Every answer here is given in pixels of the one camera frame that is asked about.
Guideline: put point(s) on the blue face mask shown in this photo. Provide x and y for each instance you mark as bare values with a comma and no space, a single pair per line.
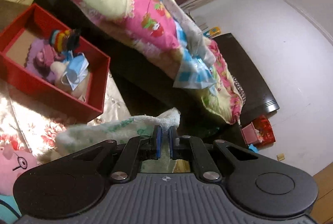
75,72

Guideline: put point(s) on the red rectangular storage box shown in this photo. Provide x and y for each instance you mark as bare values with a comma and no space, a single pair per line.
16,38

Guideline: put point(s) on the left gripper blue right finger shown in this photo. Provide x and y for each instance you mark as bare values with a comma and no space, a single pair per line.
173,142

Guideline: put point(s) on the floral beige table cloth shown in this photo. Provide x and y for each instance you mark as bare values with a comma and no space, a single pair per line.
28,125

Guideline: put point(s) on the purple felt cloth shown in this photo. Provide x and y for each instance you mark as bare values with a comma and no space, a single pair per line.
40,57

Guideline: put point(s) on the blue checkered cloth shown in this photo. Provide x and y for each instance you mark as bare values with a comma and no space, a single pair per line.
193,73

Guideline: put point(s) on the pink floral quilt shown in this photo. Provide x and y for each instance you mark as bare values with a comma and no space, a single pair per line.
148,27

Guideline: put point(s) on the pink pig plush toy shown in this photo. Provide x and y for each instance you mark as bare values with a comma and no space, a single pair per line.
13,164

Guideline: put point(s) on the white green towel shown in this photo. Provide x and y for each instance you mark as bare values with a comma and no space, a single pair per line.
78,137

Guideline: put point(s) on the red tissue box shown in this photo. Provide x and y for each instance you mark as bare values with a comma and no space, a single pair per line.
259,132

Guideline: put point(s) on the rainbow knitted soft toy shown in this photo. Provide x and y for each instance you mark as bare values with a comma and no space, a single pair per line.
64,40

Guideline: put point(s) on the yellow blue small box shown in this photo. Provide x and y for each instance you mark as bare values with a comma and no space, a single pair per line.
213,32

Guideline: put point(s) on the dark wooden bed frame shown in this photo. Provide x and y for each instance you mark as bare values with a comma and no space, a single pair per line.
136,70

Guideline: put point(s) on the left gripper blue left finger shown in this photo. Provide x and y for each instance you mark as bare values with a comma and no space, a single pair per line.
156,142

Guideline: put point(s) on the beige pink plush toy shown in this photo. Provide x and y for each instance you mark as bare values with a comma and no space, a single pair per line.
77,88

